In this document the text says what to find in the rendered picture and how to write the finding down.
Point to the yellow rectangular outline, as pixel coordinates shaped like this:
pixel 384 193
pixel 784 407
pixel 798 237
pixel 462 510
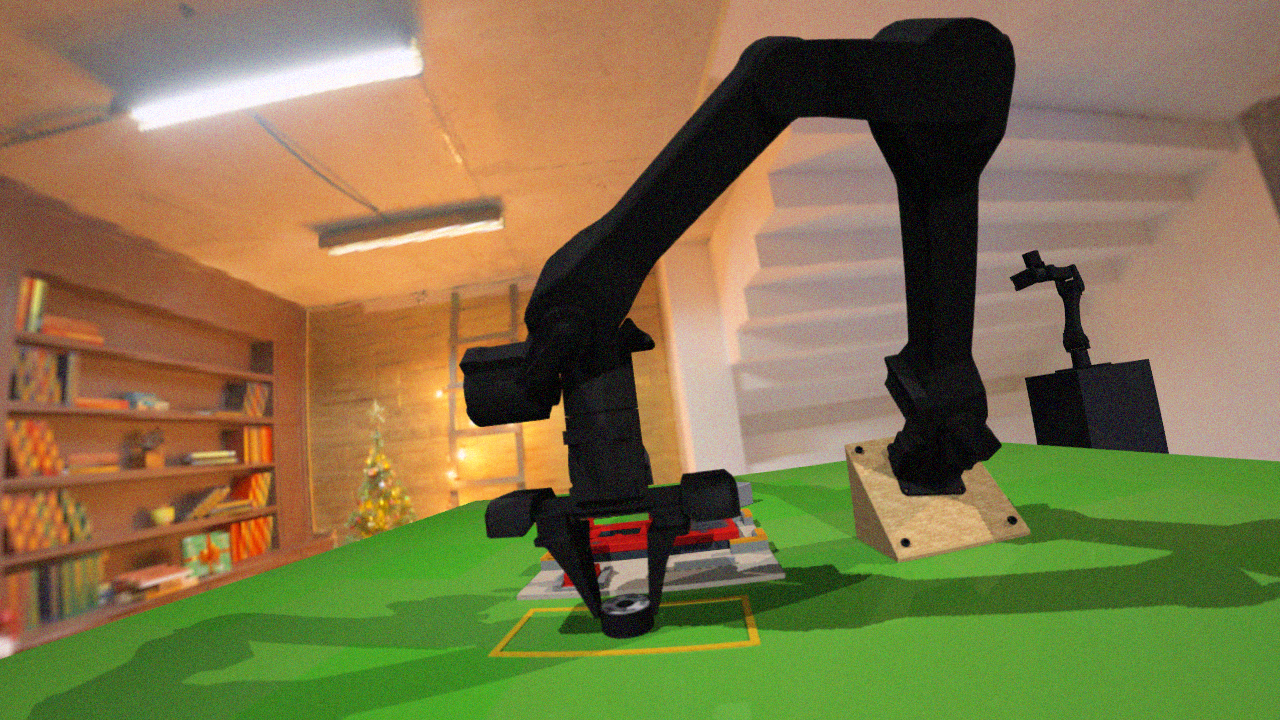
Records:
pixel 753 635

